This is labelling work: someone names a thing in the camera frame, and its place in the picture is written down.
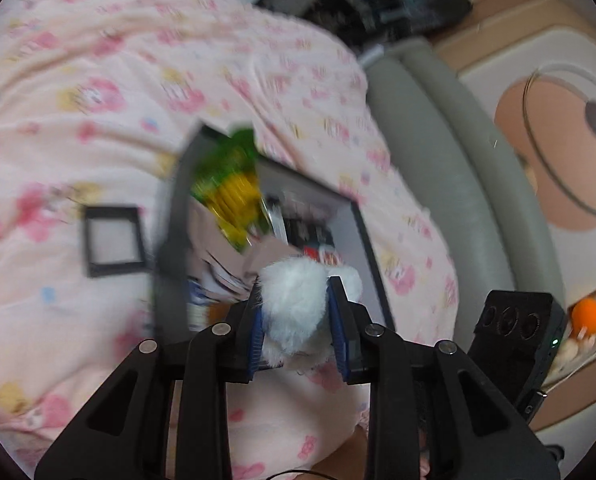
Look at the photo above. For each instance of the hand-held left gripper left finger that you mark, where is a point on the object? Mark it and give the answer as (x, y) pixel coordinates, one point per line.
(255, 342)

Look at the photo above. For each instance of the pink printed blanket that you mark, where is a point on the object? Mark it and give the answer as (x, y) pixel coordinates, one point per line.
(103, 85)

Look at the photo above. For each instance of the cartoon foam play mat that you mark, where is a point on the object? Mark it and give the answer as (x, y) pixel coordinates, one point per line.
(528, 50)

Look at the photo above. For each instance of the black storage box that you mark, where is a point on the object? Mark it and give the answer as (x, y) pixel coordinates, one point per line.
(173, 260)

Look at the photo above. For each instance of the white plush cat toy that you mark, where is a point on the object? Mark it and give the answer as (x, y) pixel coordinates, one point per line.
(293, 305)

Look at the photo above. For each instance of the orange ball toy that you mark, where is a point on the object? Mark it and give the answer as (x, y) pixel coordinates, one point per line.
(587, 316)

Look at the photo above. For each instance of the small black square frame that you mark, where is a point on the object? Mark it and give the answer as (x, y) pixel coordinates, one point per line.
(89, 240)

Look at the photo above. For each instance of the vacuum-packed corn cob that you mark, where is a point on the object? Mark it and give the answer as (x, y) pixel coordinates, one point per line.
(228, 190)

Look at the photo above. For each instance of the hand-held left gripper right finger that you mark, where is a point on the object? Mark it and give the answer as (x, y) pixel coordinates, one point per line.
(337, 332)

